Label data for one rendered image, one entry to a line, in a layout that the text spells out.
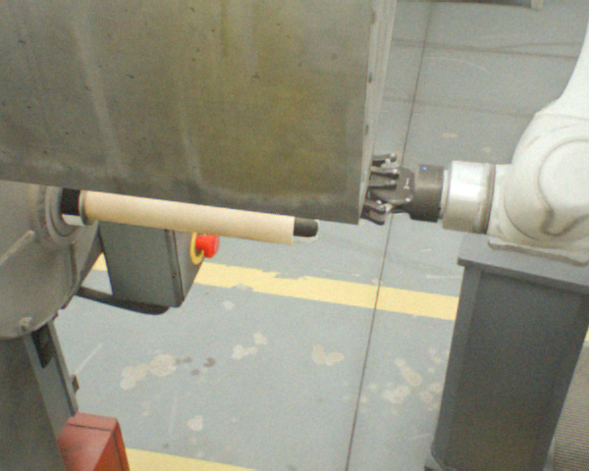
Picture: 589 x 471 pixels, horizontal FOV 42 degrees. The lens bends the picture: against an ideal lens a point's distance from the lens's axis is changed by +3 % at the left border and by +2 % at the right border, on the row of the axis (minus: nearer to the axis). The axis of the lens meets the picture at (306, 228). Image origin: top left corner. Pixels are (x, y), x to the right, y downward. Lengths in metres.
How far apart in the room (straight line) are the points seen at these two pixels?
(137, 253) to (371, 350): 1.32
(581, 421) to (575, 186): 1.46
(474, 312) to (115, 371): 1.08
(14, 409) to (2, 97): 0.66
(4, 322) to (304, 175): 0.35
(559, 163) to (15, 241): 0.49
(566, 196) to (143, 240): 0.51
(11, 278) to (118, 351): 1.62
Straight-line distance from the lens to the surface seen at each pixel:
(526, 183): 0.77
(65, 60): 0.41
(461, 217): 0.95
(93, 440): 1.31
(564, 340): 1.58
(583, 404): 2.21
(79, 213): 0.67
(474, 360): 1.66
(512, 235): 0.94
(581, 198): 0.76
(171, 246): 0.96
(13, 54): 0.43
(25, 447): 1.10
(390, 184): 0.96
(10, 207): 0.64
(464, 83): 3.54
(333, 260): 2.48
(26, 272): 0.67
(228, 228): 0.63
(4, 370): 1.00
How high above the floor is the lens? 1.65
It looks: 39 degrees down
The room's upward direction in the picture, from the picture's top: straight up
